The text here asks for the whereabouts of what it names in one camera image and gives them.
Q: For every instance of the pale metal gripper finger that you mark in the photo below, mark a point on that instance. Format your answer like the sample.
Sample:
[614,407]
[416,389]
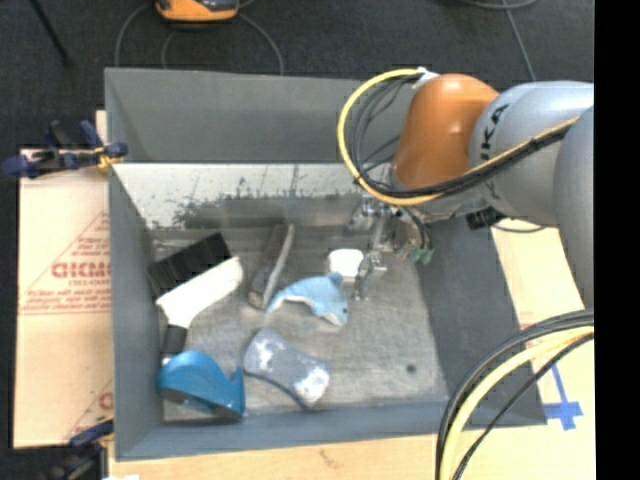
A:
[380,263]
[361,280]

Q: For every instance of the small white cup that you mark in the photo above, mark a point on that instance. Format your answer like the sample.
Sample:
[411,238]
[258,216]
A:
[345,260]

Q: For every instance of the brown cardboard board red print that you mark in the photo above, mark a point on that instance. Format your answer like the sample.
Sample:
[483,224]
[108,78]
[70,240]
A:
[60,318]

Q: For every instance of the blue toy dolphin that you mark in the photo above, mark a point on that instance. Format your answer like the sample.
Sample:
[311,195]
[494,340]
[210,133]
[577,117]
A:
[320,298]

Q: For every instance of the blue curved plastic object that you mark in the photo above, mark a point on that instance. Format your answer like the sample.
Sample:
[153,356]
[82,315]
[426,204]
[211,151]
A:
[200,380]

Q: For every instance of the grey metal bin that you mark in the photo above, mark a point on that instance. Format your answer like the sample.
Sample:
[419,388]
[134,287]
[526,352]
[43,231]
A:
[380,358]

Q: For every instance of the black and white brush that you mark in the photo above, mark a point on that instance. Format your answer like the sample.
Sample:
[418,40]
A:
[200,288]

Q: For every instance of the black cylinder on white bracket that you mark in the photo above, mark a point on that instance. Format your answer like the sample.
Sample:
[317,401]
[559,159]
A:
[482,218]

